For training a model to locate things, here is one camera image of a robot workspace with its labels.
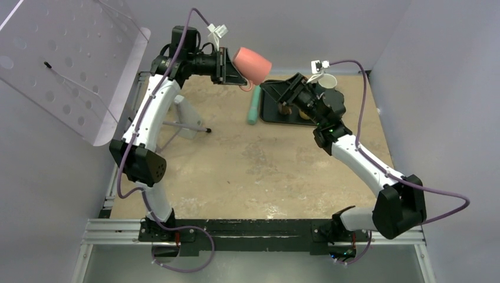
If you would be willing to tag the brown mug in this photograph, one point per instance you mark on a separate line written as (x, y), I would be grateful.
(284, 109)

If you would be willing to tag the pink mug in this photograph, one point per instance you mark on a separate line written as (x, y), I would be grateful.
(252, 66)

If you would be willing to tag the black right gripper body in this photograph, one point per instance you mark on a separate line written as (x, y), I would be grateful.
(300, 96)

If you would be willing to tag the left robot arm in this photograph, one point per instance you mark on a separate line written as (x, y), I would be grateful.
(141, 168)

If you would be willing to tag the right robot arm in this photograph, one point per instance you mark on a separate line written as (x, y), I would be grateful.
(399, 206)

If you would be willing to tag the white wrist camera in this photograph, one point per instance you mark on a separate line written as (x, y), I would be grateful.
(215, 34)
(318, 70)

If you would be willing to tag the white cup on table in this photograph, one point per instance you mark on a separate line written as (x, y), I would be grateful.
(327, 81)

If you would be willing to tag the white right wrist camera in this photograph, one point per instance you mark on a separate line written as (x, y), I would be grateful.
(318, 70)

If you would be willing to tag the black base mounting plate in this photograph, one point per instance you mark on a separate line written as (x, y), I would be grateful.
(314, 236)

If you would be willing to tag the black plastic tray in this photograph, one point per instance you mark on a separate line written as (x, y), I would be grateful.
(269, 111)

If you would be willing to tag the aluminium frame rail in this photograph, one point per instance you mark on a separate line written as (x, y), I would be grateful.
(254, 204)

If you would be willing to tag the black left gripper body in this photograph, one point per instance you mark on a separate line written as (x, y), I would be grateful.
(219, 66)

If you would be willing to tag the yellow mug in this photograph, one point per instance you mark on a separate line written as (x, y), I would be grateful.
(303, 115)

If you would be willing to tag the clear perforated acrylic panel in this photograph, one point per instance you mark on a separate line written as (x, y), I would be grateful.
(76, 59)

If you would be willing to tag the small camera tripod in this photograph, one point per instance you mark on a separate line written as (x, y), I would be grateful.
(180, 126)

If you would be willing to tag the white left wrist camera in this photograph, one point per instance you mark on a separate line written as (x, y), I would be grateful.
(215, 34)

